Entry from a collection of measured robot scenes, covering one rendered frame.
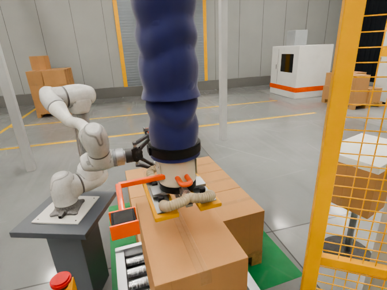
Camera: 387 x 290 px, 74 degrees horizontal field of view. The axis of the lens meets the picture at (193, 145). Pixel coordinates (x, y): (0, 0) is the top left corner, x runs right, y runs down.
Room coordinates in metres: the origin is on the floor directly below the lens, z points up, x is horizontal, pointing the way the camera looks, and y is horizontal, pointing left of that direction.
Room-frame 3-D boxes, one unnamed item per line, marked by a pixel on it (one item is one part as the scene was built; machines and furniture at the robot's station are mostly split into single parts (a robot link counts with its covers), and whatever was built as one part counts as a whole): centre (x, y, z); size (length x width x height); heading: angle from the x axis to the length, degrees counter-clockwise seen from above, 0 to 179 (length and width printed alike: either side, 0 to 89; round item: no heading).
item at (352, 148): (1.77, -1.33, 0.82); 0.60 x 0.40 x 0.40; 122
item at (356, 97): (7.50, -4.73, 0.45); 1.21 x 1.02 x 0.90; 14
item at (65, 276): (0.68, 0.49, 1.02); 0.07 x 0.07 x 0.04
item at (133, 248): (1.38, 0.19, 0.58); 0.70 x 0.03 x 0.06; 108
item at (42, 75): (8.21, 4.30, 0.87); 1.20 x 1.01 x 1.74; 14
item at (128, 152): (1.24, 0.32, 1.27); 0.09 x 0.07 x 0.08; 109
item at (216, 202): (1.07, -0.01, 1.16); 0.34 x 0.10 x 0.05; 19
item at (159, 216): (1.01, 0.17, 1.16); 0.34 x 0.10 x 0.05; 19
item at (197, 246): (1.05, 0.07, 0.75); 0.60 x 0.40 x 0.40; 18
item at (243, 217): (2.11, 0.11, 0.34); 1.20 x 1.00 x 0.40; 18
